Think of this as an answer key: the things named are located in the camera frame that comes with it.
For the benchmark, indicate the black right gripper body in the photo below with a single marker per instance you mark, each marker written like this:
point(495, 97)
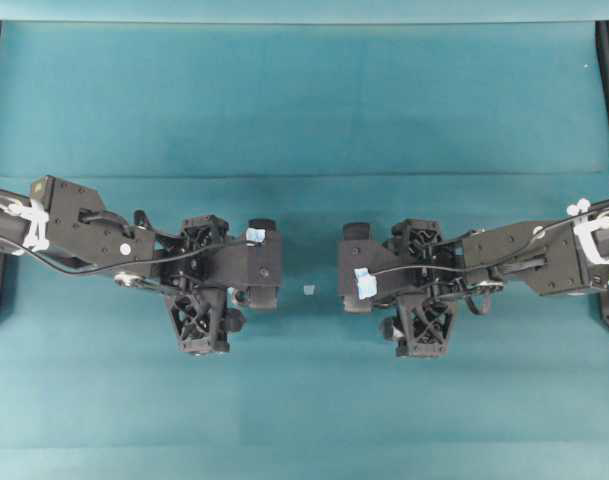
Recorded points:
point(425, 308)

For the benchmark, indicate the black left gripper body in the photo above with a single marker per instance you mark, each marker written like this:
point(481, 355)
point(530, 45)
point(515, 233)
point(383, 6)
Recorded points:
point(197, 305)

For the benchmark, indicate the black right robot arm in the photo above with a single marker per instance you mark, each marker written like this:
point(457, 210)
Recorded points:
point(550, 257)

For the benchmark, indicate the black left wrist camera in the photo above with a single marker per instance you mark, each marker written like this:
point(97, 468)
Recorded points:
point(252, 270)

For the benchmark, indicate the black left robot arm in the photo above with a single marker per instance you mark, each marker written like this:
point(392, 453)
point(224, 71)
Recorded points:
point(68, 228)

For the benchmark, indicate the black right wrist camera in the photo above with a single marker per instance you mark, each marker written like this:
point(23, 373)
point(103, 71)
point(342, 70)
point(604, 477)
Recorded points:
point(360, 257)

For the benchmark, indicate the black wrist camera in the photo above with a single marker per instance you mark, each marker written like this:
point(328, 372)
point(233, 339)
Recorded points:
point(252, 270)
point(360, 257)

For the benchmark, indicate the teal table mat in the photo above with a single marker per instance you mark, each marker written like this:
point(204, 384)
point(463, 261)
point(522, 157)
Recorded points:
point(475, 126)

